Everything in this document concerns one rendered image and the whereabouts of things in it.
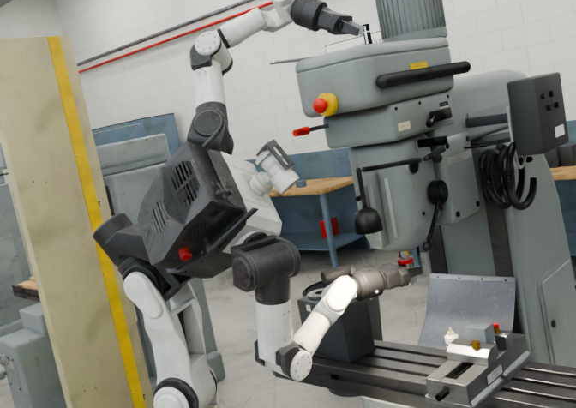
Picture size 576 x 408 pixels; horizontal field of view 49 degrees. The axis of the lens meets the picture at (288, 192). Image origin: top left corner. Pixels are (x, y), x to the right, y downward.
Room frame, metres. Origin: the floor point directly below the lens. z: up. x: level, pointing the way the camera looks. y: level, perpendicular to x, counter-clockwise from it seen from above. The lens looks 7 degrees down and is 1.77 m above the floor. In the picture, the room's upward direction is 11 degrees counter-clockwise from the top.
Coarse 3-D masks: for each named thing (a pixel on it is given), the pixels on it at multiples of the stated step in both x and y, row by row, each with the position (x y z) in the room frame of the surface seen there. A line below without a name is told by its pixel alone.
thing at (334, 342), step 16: (304, 304) 2.07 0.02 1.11; (352, 304) 1.96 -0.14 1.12; (304, 320) 2.08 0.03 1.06; (352, 320) 1.96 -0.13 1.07; (368, 320) 1.99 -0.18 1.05; (336, 336) 1.96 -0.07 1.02; (352, 336) 1.95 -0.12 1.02; (368, 336) 1.99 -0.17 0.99; (320, 352) 2.04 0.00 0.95; (336, 352) 1.98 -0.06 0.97; (352, 352) 1.94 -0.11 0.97; (368, 352) 1.98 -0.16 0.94
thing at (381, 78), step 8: (448, 64) 1.82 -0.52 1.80; (456, 64) 1.84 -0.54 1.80; (464, 64) 1.87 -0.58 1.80; (400, 72) 1.64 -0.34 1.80; (408, 72) 1.66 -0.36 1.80; (416, 72) 1.68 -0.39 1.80; (424, 72) 1.71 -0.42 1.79; (432, 72) 1.74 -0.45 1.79; (440, 72) 1.77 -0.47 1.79; (448, 72) 1.80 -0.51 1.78; (456, 72) 1.84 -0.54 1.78; (464, 72) 1.89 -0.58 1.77; (376, 80) 1.60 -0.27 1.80; (384, 80) 1.58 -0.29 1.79; (392, 80) 1.60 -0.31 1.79; (400, 80) 1.63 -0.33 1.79; (408, 80) 1.65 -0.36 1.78; (416, 80) 1.68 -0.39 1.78; (424, 80) 1.73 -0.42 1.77
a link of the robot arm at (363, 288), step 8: (328, 272) 1.75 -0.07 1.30; (336, 272) 1.75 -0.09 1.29; (344, 272) 1.76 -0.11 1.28; (352, 272) 1.76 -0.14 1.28; (360, 272) 1.76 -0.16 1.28; (328, 280) 1.74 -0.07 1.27; (360, 280) 1.73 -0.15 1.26; (368, 280) 1.73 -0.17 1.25; (328, 288) 1.74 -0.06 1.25; (360, 288) 1.73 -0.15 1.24; (368, 288) 1.73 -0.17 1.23; (360, 296) 1.73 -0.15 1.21; (368, 296) 1.73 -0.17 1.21
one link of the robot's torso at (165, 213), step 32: (192, 160) 1.55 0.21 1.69; (224, 160) 1.65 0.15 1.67; (160, 192) 1.61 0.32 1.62; (192, 192) 1.52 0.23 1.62; (224, 192) 1.50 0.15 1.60; (256, 192) 1.65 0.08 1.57; (160, 224) 1.59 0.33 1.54; (192, 224) 1.50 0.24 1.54; (224, 224) 1.55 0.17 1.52; (256, 224) 1.57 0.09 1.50; (160, 256) 1.57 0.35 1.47; (192, 256) 1.60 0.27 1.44; (224, 256) 1.62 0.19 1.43
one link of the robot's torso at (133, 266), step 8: (128, 264) 1.75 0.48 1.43; (136, 264) 1.74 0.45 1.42; (144, 264) 1.74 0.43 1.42; (128, 272) 1.75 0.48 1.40; (144, 272) 1.73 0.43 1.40; (152, 272) 1.73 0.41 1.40; (152, 280) 1.72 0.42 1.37; (160, 280) 1.74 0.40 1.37; (160, 288) 1.73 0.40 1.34; (168, 288) 1.75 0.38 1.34
